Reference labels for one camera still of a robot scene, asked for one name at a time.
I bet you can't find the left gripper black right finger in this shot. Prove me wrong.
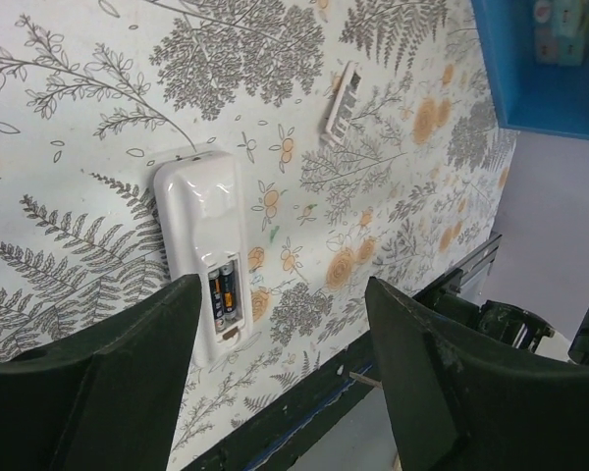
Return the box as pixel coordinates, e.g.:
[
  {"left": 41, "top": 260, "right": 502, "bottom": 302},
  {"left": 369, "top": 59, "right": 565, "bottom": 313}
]
[{"left": 365, "top": 278, "right": 589, "bottom": 470}]

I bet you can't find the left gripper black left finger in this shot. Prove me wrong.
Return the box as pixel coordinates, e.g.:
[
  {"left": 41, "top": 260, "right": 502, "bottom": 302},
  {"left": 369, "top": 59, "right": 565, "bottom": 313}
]
[{"left": 0, "top": 275, "right": 202, "bottom": 470}]

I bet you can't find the black orange battery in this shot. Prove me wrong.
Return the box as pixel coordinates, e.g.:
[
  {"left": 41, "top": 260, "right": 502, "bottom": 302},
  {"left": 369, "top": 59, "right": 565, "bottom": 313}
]
[
  {"left": 208, "top": 269, "right": 225, "bottom": 333},
  {"left": 220, "top": 261, "right": 238, "bottom": 323}
]

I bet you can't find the white remote control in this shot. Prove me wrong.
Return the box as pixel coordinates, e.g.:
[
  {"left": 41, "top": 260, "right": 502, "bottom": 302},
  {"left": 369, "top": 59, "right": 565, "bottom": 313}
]
[{"left": 153, "top": 150, "right": 253, "bottom": 368}]

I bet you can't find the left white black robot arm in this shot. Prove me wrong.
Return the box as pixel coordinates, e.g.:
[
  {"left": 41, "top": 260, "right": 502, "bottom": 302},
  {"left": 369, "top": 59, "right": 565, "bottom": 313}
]
[{"left": 0, "top": 275, "right": 589, "bottom": 470}]

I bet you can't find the floral patterned table mat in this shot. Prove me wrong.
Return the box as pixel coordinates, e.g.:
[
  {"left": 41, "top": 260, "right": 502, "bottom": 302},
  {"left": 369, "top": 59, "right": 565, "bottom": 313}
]
[{"left": 0, "top": 1, "right": 517, "bottom": 470}]

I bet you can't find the blue shelf with coloured boards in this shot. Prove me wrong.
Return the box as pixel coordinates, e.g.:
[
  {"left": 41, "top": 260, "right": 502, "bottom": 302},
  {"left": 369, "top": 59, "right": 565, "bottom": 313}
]
[{"left": 471, "top": 1, "right": 589, "bottom": 140}]

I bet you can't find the pastel tissue pack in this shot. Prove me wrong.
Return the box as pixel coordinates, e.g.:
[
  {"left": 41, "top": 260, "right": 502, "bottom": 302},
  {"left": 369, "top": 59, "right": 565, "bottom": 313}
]
[{"left": 530, "top": 0, "right": 589, "bottom": 67}]

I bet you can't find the aluminium frame rail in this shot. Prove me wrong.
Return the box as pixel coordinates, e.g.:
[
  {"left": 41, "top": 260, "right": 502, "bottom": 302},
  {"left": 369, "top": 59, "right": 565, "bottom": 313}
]
[{"left": 450, "top": 232, "right": 502, "bottom": 304}]

